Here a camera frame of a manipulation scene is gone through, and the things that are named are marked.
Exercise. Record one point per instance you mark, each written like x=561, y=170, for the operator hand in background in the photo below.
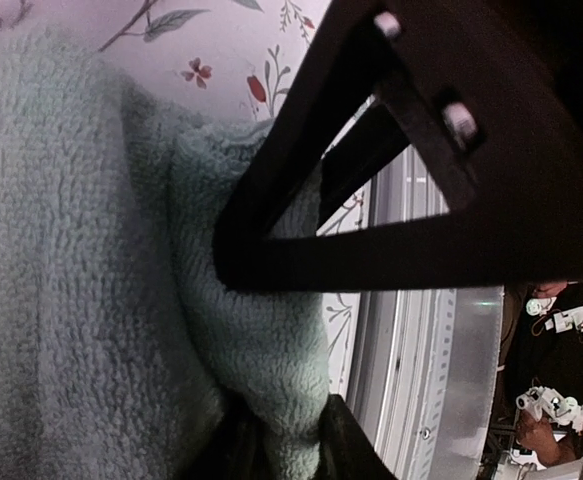
x=538, y=436

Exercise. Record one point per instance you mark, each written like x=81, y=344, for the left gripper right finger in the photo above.
x=345, y=451

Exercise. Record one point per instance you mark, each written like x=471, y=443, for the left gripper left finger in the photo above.
x=235, y=451

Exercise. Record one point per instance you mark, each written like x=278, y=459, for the green towel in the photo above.
x=119, y=346

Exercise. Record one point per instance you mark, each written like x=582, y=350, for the front aluminium rail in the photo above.
x=423, y=378

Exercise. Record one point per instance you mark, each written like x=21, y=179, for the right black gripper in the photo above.
x=493, y=104

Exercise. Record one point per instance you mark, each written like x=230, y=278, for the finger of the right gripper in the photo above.
x=369, y=145
x=341, y=75

